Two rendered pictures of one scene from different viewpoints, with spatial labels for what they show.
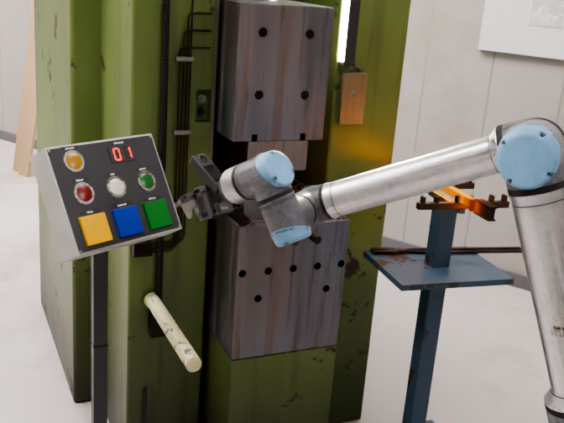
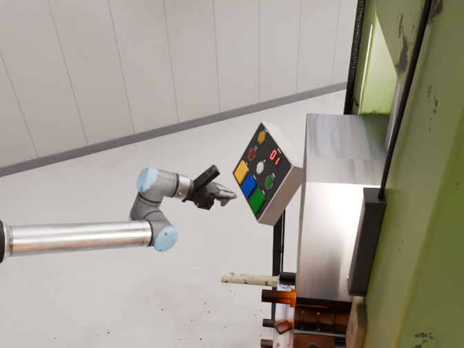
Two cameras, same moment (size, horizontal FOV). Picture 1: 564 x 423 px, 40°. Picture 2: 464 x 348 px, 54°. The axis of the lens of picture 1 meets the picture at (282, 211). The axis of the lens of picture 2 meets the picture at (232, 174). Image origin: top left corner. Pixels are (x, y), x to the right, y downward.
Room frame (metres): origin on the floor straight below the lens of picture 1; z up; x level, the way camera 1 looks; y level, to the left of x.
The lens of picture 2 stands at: (2.65, -0.84, 2.19)
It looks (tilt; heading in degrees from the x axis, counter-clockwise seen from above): 37 degrees down; 125
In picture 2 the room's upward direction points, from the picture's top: 3 degrees counter-clockwise
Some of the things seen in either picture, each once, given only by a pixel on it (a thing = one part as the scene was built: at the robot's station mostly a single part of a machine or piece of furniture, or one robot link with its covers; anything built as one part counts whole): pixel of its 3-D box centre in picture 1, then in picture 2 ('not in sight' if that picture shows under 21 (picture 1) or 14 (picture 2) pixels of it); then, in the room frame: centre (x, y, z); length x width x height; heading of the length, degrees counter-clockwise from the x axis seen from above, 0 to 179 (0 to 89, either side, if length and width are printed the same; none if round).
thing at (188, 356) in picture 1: (171, 330); (272, 281); (2.05, 0.30, 0.62); 0.44 x 0.05 x 0.05; 25
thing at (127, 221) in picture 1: (127, 221); (249, 186); (1.88, 0.40, 1.01); 0.07 x 0.05 x 0.07; 140
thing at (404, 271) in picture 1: (436, 267); not in sight; (2.38, -0.53, 0.76); 0.40 x 0.30 x 0.02; 109
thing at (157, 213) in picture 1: (156, 214); (257, 201); (1.96, 0.34, 1.01); 0.07 x 0.05 x 0.07; 140
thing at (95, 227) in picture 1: (95, 229); (242, 172); (1.80, 0.46, 1.01); 0.07 x 0.05 x 0.07; 140
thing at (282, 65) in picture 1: (268, 65); (384, 221); (2.48, 0.08, 1.36); 0.42 x 0.39 x 0.40; 25
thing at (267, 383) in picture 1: (249, 374); not in sight; (2.50, 0.07, 0.23); 0.56 x 0.38 x 0.47; 25
